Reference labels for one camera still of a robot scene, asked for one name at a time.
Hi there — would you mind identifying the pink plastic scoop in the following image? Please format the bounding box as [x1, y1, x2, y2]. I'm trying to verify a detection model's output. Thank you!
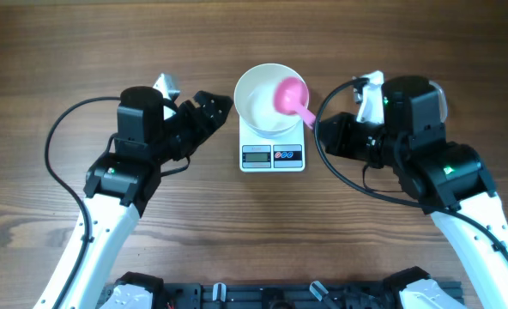
[273, 76, 316, 130]

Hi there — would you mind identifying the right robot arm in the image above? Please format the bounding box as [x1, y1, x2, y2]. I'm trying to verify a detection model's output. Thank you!
[313, 76, 508, 308]

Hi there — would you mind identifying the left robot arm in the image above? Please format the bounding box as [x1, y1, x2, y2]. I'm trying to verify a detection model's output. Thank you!
[36, 86, 233, 308]

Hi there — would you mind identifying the white bowl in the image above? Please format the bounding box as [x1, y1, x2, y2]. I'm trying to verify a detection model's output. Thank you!
[233, 64, 304, 136]

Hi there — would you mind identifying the white digital kitchen scale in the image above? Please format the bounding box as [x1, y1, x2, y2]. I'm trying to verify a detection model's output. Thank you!
[239, 118, 306, 173]

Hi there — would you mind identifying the clear plastic soybean container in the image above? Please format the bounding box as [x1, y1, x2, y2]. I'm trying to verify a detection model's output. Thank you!
[428, 81, 448, 124]

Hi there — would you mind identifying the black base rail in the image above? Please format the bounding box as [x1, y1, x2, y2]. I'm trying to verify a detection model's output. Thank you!
[162, 282, 405, 309]

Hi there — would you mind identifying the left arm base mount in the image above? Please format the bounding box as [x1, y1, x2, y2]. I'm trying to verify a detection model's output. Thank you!
[96, 272, 168, 309]

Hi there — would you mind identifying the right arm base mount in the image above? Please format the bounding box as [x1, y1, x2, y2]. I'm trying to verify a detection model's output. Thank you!
[383, 266, 466, 309]

